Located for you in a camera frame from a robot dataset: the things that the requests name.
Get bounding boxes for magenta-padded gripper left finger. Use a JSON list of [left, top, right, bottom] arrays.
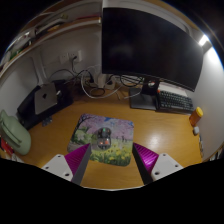
[[40, 143, 92, 185]]

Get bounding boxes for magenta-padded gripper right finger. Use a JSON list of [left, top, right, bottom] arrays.
[[132, 142, 185, 184]]

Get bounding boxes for transparent computer mouse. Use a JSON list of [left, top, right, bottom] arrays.
[[90, 126, 113, 151]]

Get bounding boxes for flower landscape print mouse pad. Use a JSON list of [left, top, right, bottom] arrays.
[[67, 113, 135, 167]]

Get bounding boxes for pale green bag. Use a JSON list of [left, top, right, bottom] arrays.
[[0, 109, 33, 156]]

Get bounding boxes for low wooden bookshelf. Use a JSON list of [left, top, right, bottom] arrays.
[[208, 143, 224, 163]]

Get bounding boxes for orange jar with yellow lid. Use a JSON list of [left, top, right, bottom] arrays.
[[188, 106, 204, 128]]

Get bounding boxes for dark grey keyboard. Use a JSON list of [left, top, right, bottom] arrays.
[[155, 89, 195, 114]]

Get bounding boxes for silver mini computer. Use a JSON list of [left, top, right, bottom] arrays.
[[34, 82, 58, 116]]

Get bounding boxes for white power strip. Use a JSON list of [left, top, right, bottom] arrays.
[[84, 73, 116, 91]]

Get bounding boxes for black computer monitor with stand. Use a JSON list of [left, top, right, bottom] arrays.
[[101, 7, 204, 111]]

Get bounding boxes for ceiling light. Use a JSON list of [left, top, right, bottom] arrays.
[[198, 34, 210, 47]]

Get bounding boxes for white cable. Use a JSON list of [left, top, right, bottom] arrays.
[[79, 68, 143, 100]]

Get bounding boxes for black cable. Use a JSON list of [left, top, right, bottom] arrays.
[[119, 74, 145, 88]]

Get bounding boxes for white wall socket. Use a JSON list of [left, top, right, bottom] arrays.
[[59, 49, 83, 65]]

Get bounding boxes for wooden wall shelf unit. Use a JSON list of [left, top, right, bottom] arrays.
[[0, 3, 103, 73]]

